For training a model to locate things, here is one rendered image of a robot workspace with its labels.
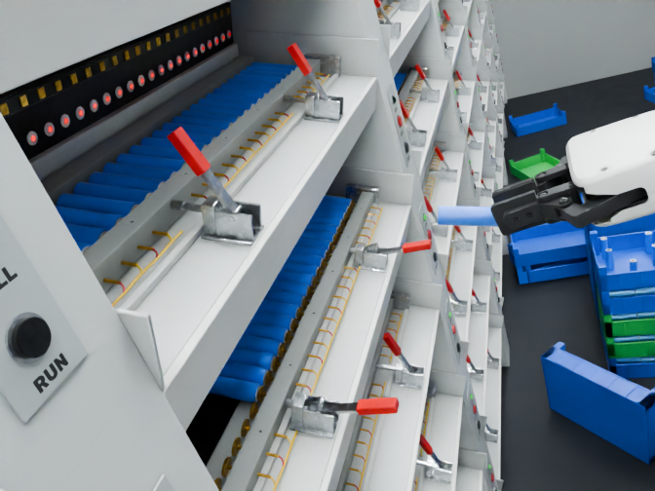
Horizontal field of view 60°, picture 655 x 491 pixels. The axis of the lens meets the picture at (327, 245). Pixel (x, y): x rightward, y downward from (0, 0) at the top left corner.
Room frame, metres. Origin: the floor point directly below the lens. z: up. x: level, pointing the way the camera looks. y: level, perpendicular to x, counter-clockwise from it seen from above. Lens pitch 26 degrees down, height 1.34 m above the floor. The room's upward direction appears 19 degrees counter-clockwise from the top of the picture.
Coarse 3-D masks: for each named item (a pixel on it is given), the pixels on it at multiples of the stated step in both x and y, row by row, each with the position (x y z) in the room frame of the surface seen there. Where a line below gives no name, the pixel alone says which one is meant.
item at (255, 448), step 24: (360, 216) 0.73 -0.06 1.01; (336, 264) 0.62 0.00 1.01; (336, 288) 0.59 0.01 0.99; (312, 312) 0.53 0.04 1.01; (312, 336) 0.49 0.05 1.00; (288, 360) 0.46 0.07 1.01; (288, 384) 0.43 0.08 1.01; (264, 408) 0.40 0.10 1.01; (264, 432) 0.38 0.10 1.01; (240, 456) 0.36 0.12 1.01; (264, 456) 0.36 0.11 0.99; (288, 456) 0.36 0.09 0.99; (240, 480) 0.33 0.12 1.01
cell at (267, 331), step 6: (252, 324) 0.52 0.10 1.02; (258, 324) 0.52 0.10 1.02; (264, 324) 0.52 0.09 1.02; (246, 330) 0.52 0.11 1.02; (252, 330) 0.52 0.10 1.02; (258, 330) 0.51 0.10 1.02; (264, 330) 0.51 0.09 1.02; (270, 330) 0.51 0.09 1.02; (276, 330) 0.51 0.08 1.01; (282, 330) 0.51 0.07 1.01; (288, 330) 0.52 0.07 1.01; (258, 336) 0.51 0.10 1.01; (264, 336) 0.51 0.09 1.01; (270, 336) 0.51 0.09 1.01; (276, 336) 0.51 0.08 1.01; (282, 336) 0.50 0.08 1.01; (282, 342) 0.50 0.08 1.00
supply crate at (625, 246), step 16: (592, 240) 1.41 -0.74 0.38; (608, 240) 1.40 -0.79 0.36; (624, 240) 1.39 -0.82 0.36; (640, 240) 1.37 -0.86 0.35; (624, 256) 1.36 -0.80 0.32; (640, 256) 1.33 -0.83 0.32; (608, 272) 1.31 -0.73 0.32; (624, 272) 1.22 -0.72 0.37; (640, 272) 1.20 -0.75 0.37; (608, 288) 1.24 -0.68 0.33; (624, 288) 1.22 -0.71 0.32
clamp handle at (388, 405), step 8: (360, 400) 0.39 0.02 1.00; (368, 400) 0.38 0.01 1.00; (376, 400) 0.38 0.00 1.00; (384, 400) 0.38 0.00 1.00; (392, 400) 0.37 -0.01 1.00; (320, 408) 0.40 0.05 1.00; (328, 408) 0.39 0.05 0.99; (336, 408) 0.39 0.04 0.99; (344, 408) 0.39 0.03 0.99; (352, 408) 0.38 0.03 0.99; (360, 408) 0.38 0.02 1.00; (368, 408) 0.37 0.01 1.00; (376, 408) 0.37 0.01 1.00; (384, 408) 0.37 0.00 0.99; (392, 408) 0.37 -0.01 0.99
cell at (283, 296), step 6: (270, 294) 0.57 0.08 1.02; (276, 294) 0.57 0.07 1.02; (282, 294) 0.57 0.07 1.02; (288, 294) 0.57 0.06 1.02; (294, 294) 0.57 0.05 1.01; (300, 294) 0.57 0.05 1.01; (270, 300) 0.57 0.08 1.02; (276, 300) 0.57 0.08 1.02; (282, 300) 0.57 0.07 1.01; (288, 300) 0.56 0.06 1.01; (294, 300) 0.56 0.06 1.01; (300, 300) 0.56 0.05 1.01; (300, 306) 0.56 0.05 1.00
